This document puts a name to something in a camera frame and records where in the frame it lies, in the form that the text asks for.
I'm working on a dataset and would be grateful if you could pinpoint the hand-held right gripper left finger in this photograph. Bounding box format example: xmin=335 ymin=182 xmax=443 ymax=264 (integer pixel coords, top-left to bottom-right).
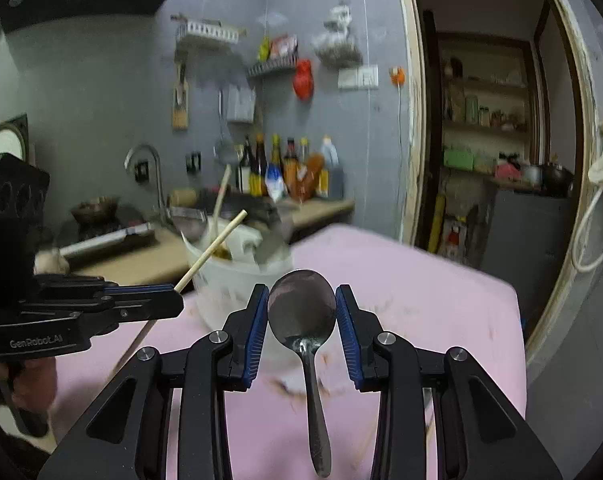
xmin=36 ymin=282 xmax=269 ymax=480

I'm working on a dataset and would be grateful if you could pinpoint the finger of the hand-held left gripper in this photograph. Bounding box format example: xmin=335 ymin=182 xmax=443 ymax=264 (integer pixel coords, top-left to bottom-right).
xmin=36 ymin=276 xmax=177 ymax=297
xmin=20 ymin=291 xmax=184 ymax=336

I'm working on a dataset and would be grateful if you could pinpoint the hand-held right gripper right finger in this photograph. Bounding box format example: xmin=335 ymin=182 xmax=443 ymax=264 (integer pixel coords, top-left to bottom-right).
xmin=335 ymin=284 xmax=565 ymax=480

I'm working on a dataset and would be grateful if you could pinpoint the white plastic utensil holder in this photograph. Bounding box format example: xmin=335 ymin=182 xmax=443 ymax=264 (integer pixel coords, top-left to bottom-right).
xmin=181 ymin=210 xmax=296 ymax=333

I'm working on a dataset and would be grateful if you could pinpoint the steel spoon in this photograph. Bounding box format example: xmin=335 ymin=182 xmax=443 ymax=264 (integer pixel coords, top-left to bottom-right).
xmin=267 ymin=269 xmax=338 ymax=478

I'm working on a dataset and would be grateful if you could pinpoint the wooden chopstick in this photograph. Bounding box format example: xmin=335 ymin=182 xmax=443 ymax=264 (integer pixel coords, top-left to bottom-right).
xmin=174 ymin=210 xmax=248 ymax=294
xmin=212 ymin=165 xmax=232 ymax=223

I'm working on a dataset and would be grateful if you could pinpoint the dark metal utensil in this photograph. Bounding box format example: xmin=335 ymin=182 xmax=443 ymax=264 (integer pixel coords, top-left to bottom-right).
xmin=254 ymin=205 xmax=294 ymax=266

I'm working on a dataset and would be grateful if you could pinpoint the person's left hand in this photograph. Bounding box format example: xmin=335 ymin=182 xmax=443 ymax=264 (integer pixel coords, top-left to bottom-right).
xmin=0 ymin=357 xmax=58 ymax=413

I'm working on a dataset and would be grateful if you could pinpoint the beige towel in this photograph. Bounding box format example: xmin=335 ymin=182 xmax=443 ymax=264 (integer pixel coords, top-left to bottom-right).
xmin=34 ymin=247 xmax=69 ymax=276

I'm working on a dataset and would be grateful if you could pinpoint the black induction cooker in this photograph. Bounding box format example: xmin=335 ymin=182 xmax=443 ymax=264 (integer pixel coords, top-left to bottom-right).
xmin=58 ymin=222 xmax=157 ymax=258

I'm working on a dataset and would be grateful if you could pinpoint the metal bowl with food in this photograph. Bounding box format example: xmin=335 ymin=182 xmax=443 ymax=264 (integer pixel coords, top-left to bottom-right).
xmin=71 ymin=196 xmax=121 ymax=226

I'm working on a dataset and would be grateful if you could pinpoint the pink tablecloth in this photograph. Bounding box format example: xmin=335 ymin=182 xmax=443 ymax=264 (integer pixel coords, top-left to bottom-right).
xmin=46 ymin=224 xmax=527 ymax=480

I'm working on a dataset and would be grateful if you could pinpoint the steel faucet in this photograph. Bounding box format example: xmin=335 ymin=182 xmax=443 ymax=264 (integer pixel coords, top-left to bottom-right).
xmin=125 ymin=144 xmax=167 ymax=221

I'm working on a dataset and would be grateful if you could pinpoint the blue white packet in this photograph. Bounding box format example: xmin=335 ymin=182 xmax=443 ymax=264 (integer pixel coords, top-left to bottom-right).
xmin=265 ymin=162 xmax=288 ymax=198

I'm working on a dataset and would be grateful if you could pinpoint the orange food bag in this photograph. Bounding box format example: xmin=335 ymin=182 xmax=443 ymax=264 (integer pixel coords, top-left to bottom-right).
xmin=288 ymin=154 xmax=326 ymax=200

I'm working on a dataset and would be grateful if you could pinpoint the row of sauce bottles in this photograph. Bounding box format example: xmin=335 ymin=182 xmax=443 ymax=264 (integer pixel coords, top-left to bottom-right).
xmin=236 ymin=132 xmax=315 ymax=198

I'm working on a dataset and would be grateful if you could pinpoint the plastic oil jug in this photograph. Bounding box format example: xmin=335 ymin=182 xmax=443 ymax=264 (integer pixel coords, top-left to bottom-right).
xmin=319 ymin=135 xmax=345 ymax=200

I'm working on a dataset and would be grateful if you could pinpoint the wooden knife holder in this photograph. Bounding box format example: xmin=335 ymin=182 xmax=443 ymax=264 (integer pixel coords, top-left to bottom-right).
xmin=171 ymin=62 xmax=190 ymax=131

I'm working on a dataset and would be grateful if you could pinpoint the dark cabinet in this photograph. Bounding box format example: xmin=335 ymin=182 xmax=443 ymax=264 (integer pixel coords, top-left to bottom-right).
xmin=481 ymin=185 xmax=575 ymax=281

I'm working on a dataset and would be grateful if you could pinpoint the green box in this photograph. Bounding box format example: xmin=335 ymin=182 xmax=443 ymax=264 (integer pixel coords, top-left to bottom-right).
xmin=444 ymin=146 xmax=497 ymax=171

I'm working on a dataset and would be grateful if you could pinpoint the black pot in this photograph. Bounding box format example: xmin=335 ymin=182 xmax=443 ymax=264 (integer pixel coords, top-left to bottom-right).
xmin=540 ymin=162 xmax=575 ymax=196

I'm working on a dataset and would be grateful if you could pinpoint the red plastic bag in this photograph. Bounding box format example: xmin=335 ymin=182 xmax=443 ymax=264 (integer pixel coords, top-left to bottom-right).
xmin=292 ymin=59 xmax=315 ymax=101

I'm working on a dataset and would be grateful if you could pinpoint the wooden shelf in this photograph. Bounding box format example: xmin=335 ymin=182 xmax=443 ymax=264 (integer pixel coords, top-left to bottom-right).
xmin=439 ymin=30 xmax=532 ymax=171

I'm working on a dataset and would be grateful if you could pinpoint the red snack packet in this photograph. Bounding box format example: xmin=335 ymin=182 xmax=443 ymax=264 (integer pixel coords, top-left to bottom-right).
xmin=271 ymin=35 xmax=299 ymax=58

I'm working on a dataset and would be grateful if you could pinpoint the clear plastic bag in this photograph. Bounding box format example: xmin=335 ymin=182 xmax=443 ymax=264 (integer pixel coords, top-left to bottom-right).
xmin=311 ymin=2 xmax=362 ymax=68

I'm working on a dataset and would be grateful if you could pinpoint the wooden door frame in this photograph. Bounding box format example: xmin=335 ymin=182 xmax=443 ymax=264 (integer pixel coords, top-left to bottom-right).
xmin=394 ymin=0 xmax=603 ymax=366

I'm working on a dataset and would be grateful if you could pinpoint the white hose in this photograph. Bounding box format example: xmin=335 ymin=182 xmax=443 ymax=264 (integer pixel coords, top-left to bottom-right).
xmin=571 ymin=180 xmax=603 ymax=273

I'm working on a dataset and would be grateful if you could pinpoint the white wall switch panel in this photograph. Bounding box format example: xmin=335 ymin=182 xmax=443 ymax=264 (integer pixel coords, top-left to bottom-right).
xmin=337 ymin=64 xmax=379 ymax=91

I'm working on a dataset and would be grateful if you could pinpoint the metal wall rack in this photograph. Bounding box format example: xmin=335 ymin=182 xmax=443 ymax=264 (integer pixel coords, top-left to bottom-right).
xmin=245 ymin=55 xmax=299 ymax=80

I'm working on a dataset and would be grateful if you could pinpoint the white wall basket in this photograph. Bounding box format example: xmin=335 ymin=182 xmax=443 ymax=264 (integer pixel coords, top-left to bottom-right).
xmin=171 ymin=14 xmax=247 ymax=45

